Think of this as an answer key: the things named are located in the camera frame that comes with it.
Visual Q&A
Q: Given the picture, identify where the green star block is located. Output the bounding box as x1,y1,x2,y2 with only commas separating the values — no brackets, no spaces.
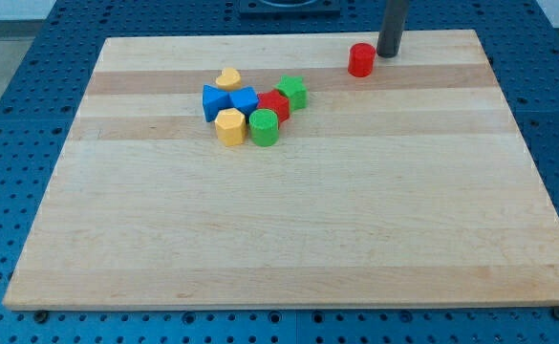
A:
274,75,308,111

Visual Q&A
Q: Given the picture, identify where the blue triangle block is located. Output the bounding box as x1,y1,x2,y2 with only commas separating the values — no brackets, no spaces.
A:
202,84,232,122

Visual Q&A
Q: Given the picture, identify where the yellow hexagon block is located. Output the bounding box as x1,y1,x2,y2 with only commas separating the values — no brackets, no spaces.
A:
214,108,247,146

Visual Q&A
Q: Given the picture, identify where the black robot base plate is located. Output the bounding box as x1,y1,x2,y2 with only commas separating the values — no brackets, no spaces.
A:
237,0,341,17

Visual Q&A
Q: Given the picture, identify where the black bolt front left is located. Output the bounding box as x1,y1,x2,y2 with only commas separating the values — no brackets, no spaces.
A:
32,311,49,324

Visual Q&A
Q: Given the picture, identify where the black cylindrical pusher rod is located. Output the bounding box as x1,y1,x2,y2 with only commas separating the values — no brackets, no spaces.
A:
376,0,410,58

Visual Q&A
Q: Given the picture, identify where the red star block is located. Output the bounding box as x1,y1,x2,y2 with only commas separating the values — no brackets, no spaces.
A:
257,90,290,124

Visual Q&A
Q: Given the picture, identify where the wooden board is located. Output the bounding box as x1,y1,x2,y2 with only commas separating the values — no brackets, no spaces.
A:
3,30,559,311

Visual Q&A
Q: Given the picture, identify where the blue cube block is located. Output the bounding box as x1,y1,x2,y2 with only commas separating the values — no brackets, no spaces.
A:
228,86,259,118

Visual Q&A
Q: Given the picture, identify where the yellow heart block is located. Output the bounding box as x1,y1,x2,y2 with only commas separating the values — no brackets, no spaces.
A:
215,67,243,92

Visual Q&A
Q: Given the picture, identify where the red cylinder block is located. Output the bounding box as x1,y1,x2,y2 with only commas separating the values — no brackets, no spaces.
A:
348,42,376,77

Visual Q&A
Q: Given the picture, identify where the green cylinder block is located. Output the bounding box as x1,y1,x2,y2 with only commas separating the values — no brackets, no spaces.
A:
249,109,279,147

